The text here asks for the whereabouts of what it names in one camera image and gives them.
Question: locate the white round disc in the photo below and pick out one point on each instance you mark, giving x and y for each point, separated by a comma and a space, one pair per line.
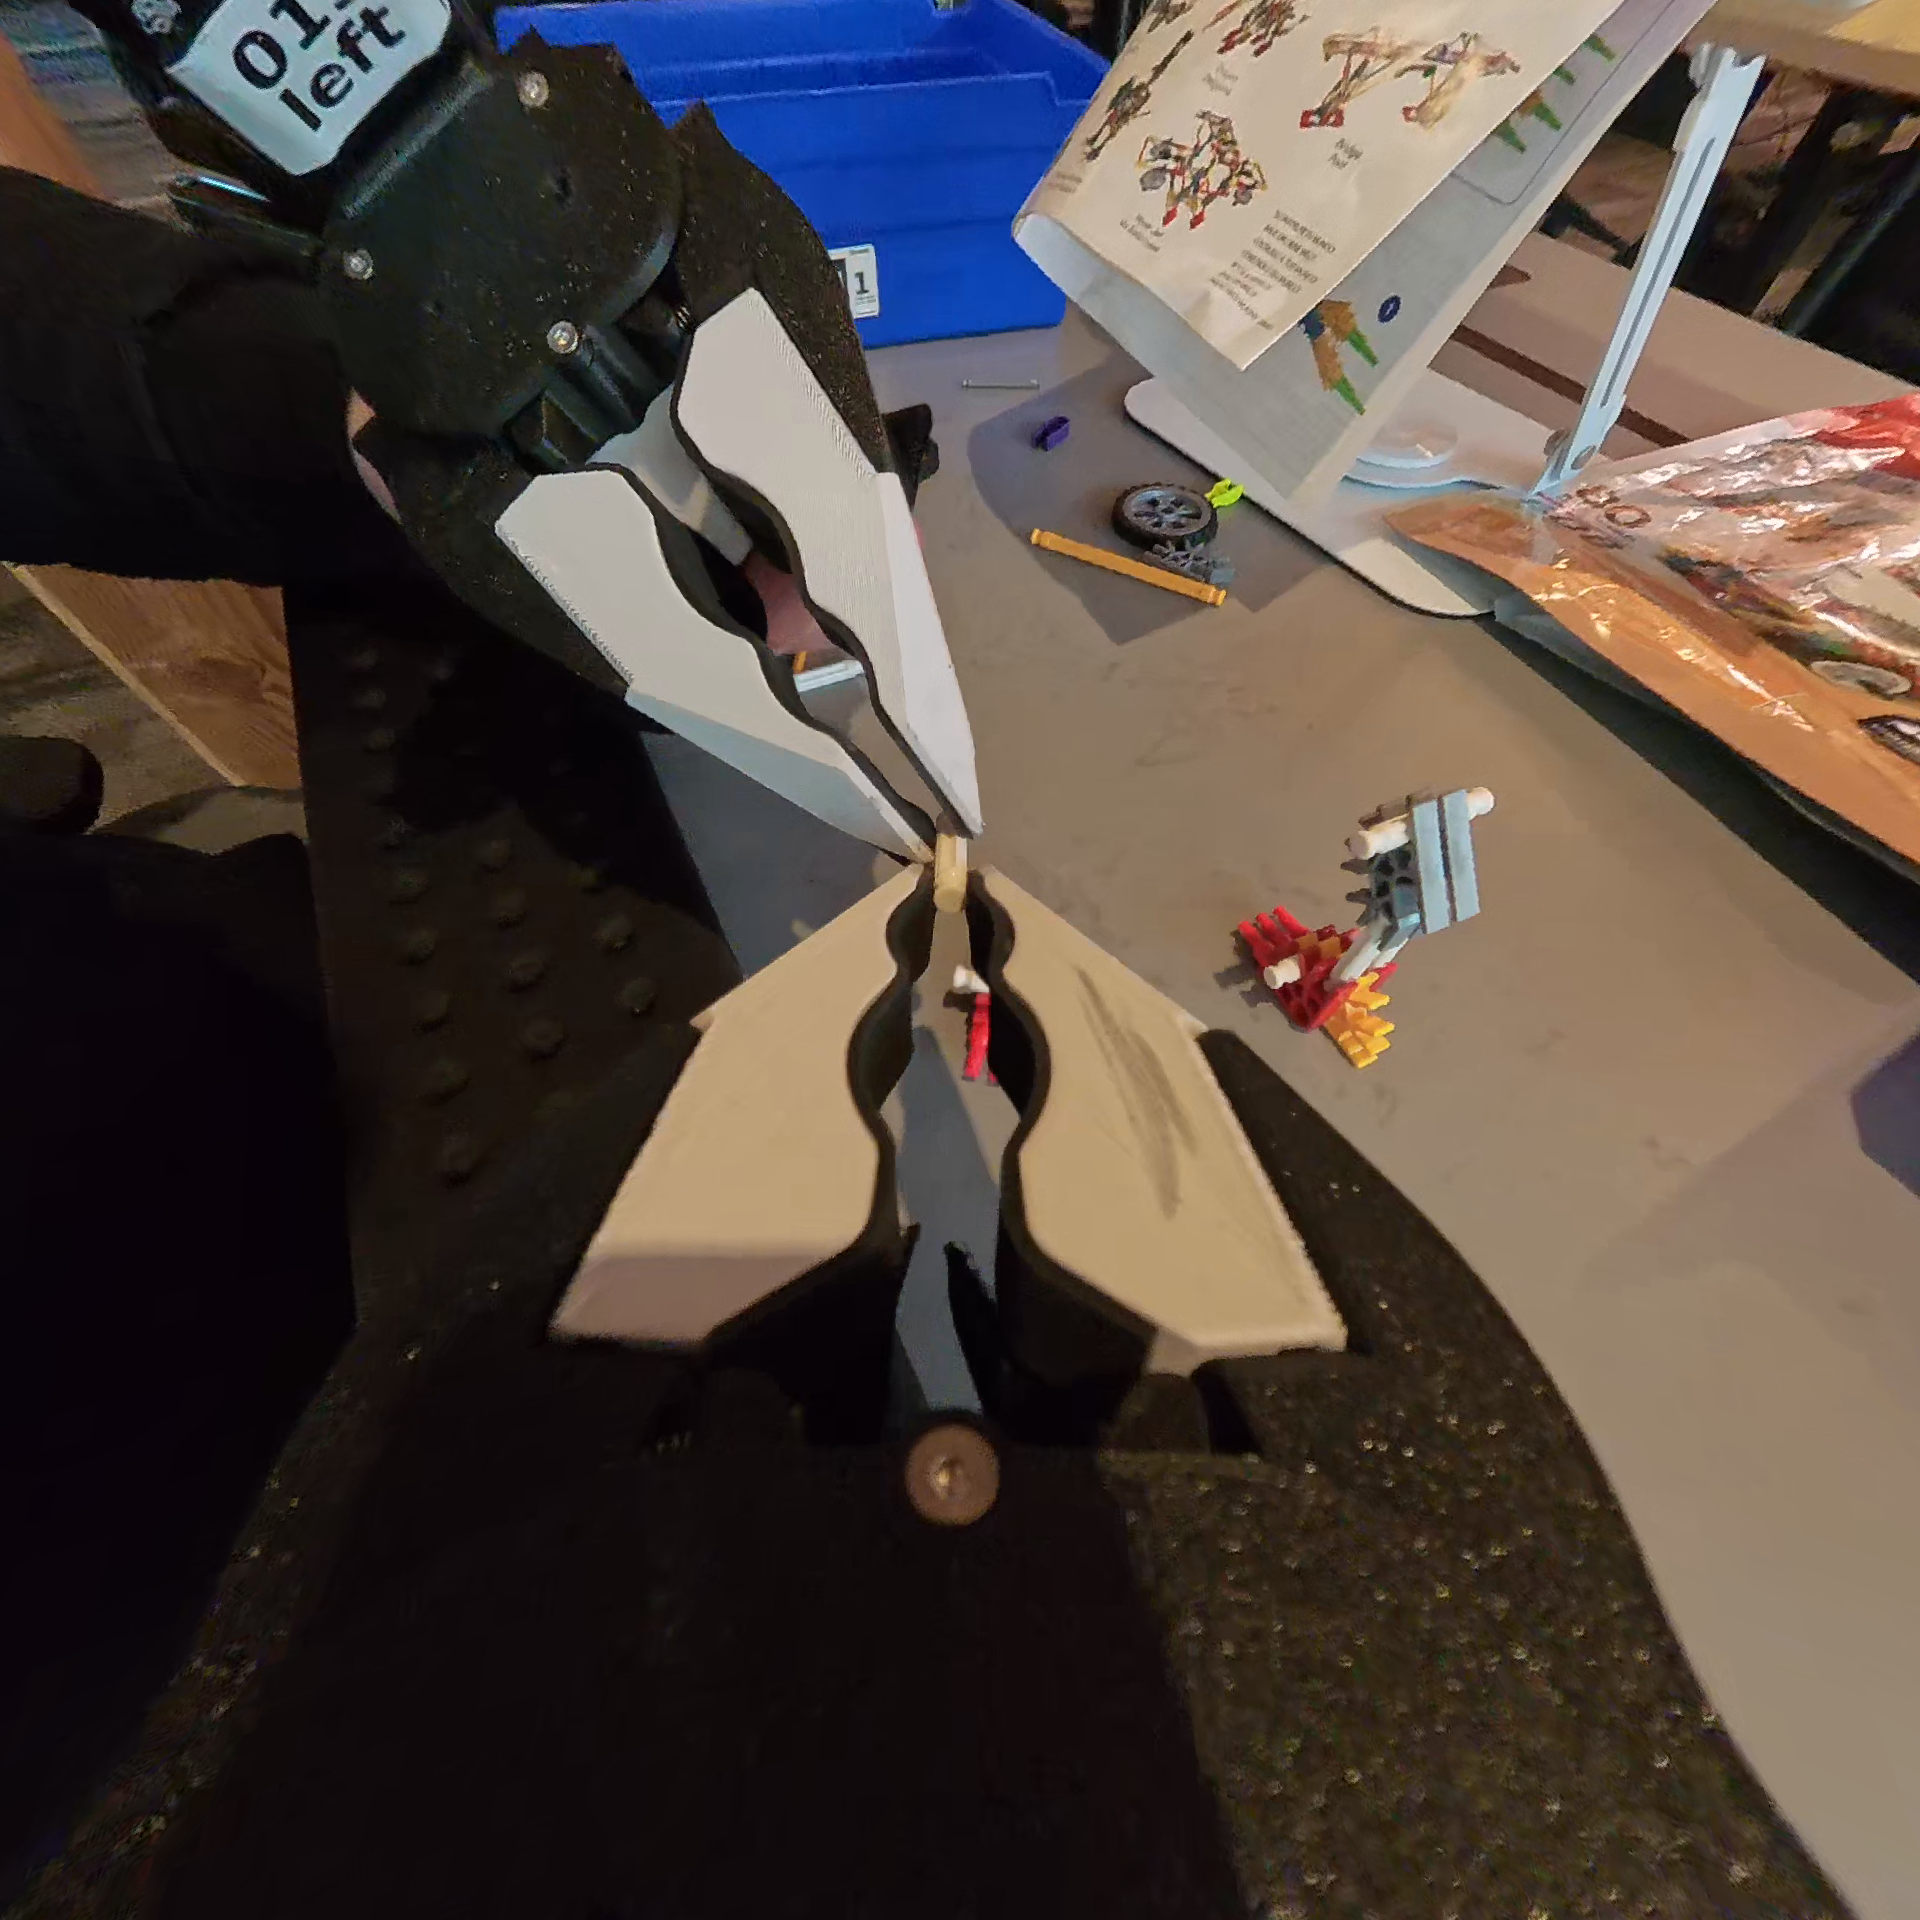
1411, 450

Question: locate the round wooden table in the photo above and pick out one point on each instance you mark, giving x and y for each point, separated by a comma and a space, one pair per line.
1829, 52

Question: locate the white sheet with green drawings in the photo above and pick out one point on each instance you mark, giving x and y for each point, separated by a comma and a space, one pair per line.
1442, 346

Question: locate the short red toy rod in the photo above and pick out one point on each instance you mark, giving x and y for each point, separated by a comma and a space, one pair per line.
979, 1038

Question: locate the grey toy wheel with tyre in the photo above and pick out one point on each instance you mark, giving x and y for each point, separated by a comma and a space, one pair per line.
1162, 516

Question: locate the wooden side panel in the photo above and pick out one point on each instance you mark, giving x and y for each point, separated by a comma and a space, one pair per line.
182, 674

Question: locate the small red toy assembly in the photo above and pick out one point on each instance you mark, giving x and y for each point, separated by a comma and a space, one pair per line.
1313, 974

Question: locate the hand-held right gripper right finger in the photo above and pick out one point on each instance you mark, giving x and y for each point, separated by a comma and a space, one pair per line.
1172, 1200

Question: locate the shiny plastic bag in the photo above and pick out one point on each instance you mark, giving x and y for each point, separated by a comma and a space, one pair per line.
1681, 645

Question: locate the long yellow toy rod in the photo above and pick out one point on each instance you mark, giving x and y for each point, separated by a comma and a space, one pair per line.
1109, 558

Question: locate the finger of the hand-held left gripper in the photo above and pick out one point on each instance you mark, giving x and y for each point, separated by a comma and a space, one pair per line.
839, 493
630, 600

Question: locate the person's left hand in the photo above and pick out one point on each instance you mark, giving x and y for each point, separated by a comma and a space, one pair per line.
781, 609

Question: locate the blue plastic bin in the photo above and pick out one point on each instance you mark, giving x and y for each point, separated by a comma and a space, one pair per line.
932, 181

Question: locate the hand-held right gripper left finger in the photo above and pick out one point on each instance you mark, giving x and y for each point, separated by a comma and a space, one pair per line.
735, 1184

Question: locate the person's left forearm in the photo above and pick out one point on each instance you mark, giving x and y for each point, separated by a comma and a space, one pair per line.
150, 374

